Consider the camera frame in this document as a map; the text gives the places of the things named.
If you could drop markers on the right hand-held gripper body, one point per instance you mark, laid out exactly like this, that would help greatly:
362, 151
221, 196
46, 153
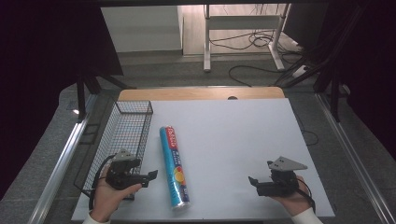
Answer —
280, 182

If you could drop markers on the aluminium rail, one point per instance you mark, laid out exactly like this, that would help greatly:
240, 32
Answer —
59, 168
355, 155

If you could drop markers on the white metal desk frame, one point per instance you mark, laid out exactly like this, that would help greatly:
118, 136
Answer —
207, 40

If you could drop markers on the blue cling film roll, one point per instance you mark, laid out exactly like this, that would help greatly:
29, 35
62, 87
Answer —
176, 168

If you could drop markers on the person's left hand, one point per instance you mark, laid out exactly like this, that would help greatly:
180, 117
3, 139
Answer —
107, 197

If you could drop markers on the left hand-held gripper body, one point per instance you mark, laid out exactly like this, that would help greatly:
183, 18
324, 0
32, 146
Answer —
123, 177

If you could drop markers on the black curtain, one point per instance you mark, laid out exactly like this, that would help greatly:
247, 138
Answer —
364, 62
46, 77

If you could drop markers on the black stand legs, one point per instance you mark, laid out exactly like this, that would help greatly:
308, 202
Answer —
334, 96
81, 96

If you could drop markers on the white table mat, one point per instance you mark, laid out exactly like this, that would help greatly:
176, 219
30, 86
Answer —
233, 149

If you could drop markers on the white power strip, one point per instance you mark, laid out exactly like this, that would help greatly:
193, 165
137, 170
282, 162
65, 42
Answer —
299, 71

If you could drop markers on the person's right hand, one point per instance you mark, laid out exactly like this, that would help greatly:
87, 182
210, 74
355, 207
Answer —
295, 199

